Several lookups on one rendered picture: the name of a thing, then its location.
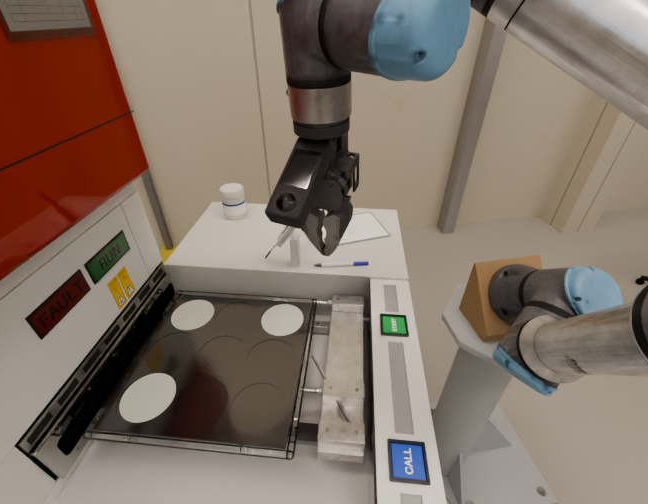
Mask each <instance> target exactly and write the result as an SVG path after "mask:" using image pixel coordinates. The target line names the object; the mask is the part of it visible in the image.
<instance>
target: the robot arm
mask: <svg viewBox="0 0 648 504"><path fill-rule="evenodd" d="M470 7H472V8H473V9H474V10H476V11H477V12H479V13H480V14H482V15H483V16H485V17H486V18H488V19H489V20H491V21H492V22H493V23H495V24H496V25H498V26H499V27H501V28H502V29H503V30H505V31H506V32H508V33H509V34H511V35H512V36H513V37H515V38H516V39H518V40H519V41H521V42H522V43H523V44H525V45H526V46H528V47H529V48H531V49H532V50H534V51H535V52H536V53H538V54H539V55H541V56H542V57H544V58H545V59H546V60H548V61H549V62H551V63H552V64H554V65H555V66H556V67H558V68H559V69H561V70H562V71H564V72H565V73H566V74H568V75H569V76H571V77H572V78H574V79H575V80H577V81H578V82H579V83H581V84H582V85H584V86H585V87H587V88H588V89H589V90H591V91H592V92H594V93H595V94H597V95H598V96H599V97H601V98H602V99H604V100H605V101H607V102H608V103H610V104H611V105H612V106H614V107H615V108H617V109H618V110H620V111H621V112H622V113H624V114H625V115H627V116H628V117H630V118H631V119H632V120H634V121H635V122H637V123H638V124H640V125H641V126H642V127H644V128H645V129H647V130H648V0H277V4H276V11H277V13H278V14H279V22H280V31H281V39H282V48H283V56H284V64H285V73H286V81H287V87H288V88H287V90H286V95H287V96H288V97H289V104H290V113H291V118H292V119H293V128H294V133H295V134H296V135H297V136H299V138H298V139H297V141H296V143H295V145H294V147H293V150H292V152H291V154H290V156H289V158H288V161H287V163H286V165H285V167H284V169H283V171H282V174H281V176H280V178H279V180H278V182H277V185H276V187H275V189H274V191H273V193H272V196H271V198H270V200H269V202H268V204H267V207H266V209H265V214H266V216H267V217H268V219H269V220H270V221H271V222H274V223H278V224H282V225H286V226H290V227H294V228H298V229H301V230H302V231H303V232H304V233H305V235H306V236H307V238H308V239H309V241H310V242H311V243H312V244H313V245H314V247H315V248H316V249H317V250H318V251H319V252H320V253H321V255H323V256H327V257H329V256H330V255H331V254H332V253H333V252H334V251H335V250H336V248H337V246H338V245H339V243H340V241H341V239H342V237H343V235H344V233H345V231H346V229H347V227H348V225H349V223H350V221H351V219H352V215H353V206H352V204H351V202H350V200H351V196H350V195H347V194H348V192H349V190H350V189H351V187H352V173H353V192H355V191H356V189H357V188H358V186H359V153H355V152H349V151H348V131H349V129H350V117H349V116H350V115H351V113H352V79H351V71H352V72H357V73H363V74H369V75H375V76H381V77H383V78H385V79H388V80H392V81H406V80H411V81H421V82H429V81H433V80H435V79H437V78H439V77H441V76H442V75H443V74H445V73H446V72H447V71H448V70H449V69H450V67H451V66H452V65H453V63H454V62H455V60H456V58H457V52H458V49H459V48H461V47H462V46H463V44H464V41H465V38H466V35H467V31H468V26H469V20H470ZM349 156H353V158H352V157H349ZM356 166H357V179H356V181H355V168H356ZM320 209H323V210H320ZM324 210H326V211H327V212H328V213H327V214H326V216H325V211H324ZM323 226H324V228H325V230H326V237H325V238H324V241H325V243H324V241H323V238H322V236H323V232H322V227H323ZM488 299H489V303H490V306H491V308H492V310H493V311H494V313H495V314H496V315H497V316H498V317H499V318H500V319H501V320H503V321H505V322H507V323H509V324H512V325H511V327H510V328H509V330H508V331H507V333H506V334H505V336H504V337H503V338H502V340H501V341H500V343H498V344H497V347H496V349H495V351H494V352H493V358H494V360H495V361H496V362H497V363H498V364H499V365H500V366H501V367H502V368H504V369H505V370H506V371H507V372H509V373H510V374H511V375H513V376H514V377H516V378H517V379H518V380H520V381H521V382H523V383H524V384H526V385H527V386H529V387H530V388H532V389H533V390H535V391H537V392H538V393H540V394H542V395H544V396H551V395H552V394H553V393H554V391H557V390H558V388H557V387H558V385H559V384H560V383H571V382H575V381H577V380H579V379H581V378H582V377H584V376H585V375H605V376H636V377H648V284H647V285H646V286H645V287H644V288H642V289H641V290H640V291H639V293H638V294H637V295H636V297H635V298H634V300H633V302H629V303H625V304H623V299H622V296H621V293H620V289H619V287H618V285H617V284H616V282H615V281H614V279H613V278H612V277H611V276H610V275H608V274H607V273H606V272H604V271H603V270H601V269H598V268H595V267H581V266H573V267H570V268H555V269H541V270H540V269H537V268H534V267H531V266H528V265H524V264H512V265H507V266H504V267H502V268H500V269H499V270H498V271H496V272H495V274H494V275H493V276H492V278H491V280H490V283H489V287H488Z"/></svg>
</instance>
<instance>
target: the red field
mask: <svg viewBox="0 0 648 504"><path fill-rule="evenodd" d="M88 290H89V288H88V286H87V284H86V283H85V281H84V279H83V277H82V275H81V274H80V273H78V274H77V275H76V276H75V277H74V278H73V279H72V280H71V281H70V282H69V283H68V284H67V285H66V286H64V287H63V288H62V289H61V290H60V291H59V292H58V293H57V294H56V295H55V296H54V297H53V298H52V299H50V300H49V301H48V302H47V303H46V304H45V305H44V306H43V307H42V308H41V309H40V310H39V311H38V312H36V313H35V314H34V315H33V316H32V317H31V318H30V320H31V321H32V322H33V324H34V325H35V326H36V328H37V329H38V330H39V332H40V333H41V334H42V336H44V335H45V334H46V333H47V332H48V331H49V330H50V329H51V328H52V327H53V326H54V324H55V323H56V322H57V321H58V320H59V319H60V318H61V317H62V316H63V315H64V314H65V313H66V312H67V311H68V310H69V309H70V308H71V307H72V306H73V305H74V304H75V303H76V302H77V301H78V300H79V299H80V298H81V297H82V296H83V295H84V294H85V293H86V292H87V291H88Z"/></svg>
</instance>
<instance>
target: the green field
mask: <svg viewBox="0 0 648 504"><path fill-rule="evenodd" d="M128 249H129V247H128V245H127V242H126V240H125V238H124V235H123V233H122V234H120V235H119V236H118V237H117V238H116V239H115V240H114V241H113V242H112V243H111V244H110V245H109V246H108V247H106V248H105V249H104V250H103V251H102V252H101V253H100V254H99V255H98V256H97V257H96V258H95V259H94V260H92V261H91V262H90V263H89V264H88V265H87V266H88V268H89V269H90V271H91V273H92V275H93V277H94V279H95V281H96V282H97V281H98V280H99V279H100V277H101V276H102V275H103V274H104V273H105V272H106V271H107V270H108V269H109V268H110V267H111V266H112V265H113V264H114V263H115V262H116V261H117V260H118V259H119V258H120V257H121V256H122V255H123V254H124V253H125V252H126V251H127V250H128Z"/></svg>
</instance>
